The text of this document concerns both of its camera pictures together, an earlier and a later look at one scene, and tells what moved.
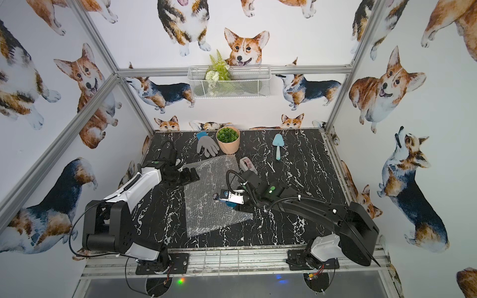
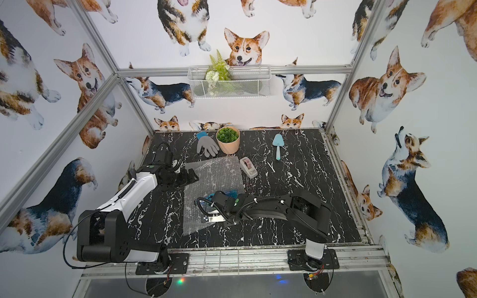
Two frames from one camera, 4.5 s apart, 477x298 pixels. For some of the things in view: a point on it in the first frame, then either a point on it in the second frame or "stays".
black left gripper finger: [194, 176] stays
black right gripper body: [251, 199] -> [227, 216]
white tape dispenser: [245, 164] stays
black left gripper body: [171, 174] stays
